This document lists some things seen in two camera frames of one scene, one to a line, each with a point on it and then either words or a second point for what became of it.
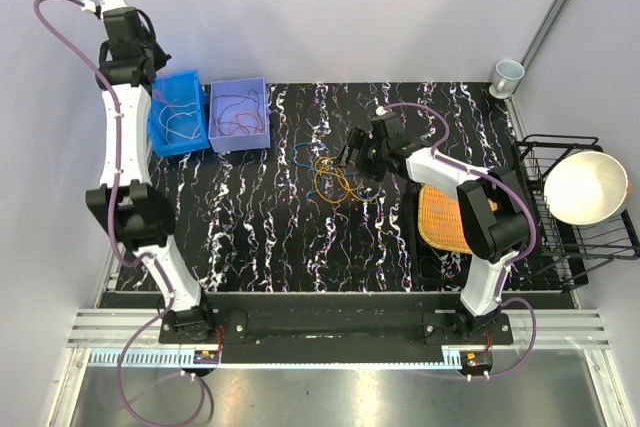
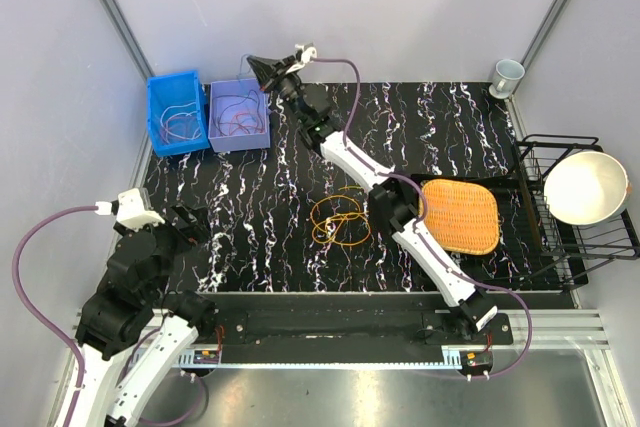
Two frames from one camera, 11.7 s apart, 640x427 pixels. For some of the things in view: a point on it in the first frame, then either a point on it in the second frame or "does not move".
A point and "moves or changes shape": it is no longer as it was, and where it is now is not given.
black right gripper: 355,141 to 265,71
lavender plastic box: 238,115 does not move
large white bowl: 586,188 does not move
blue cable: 326,170 to 241,66
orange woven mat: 440,220 does not move
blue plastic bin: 178,113 does not move
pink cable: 166,102 moves or changes shape
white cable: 192,138 does not move
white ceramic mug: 507,74 does not move
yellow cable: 346,183 to 339,219
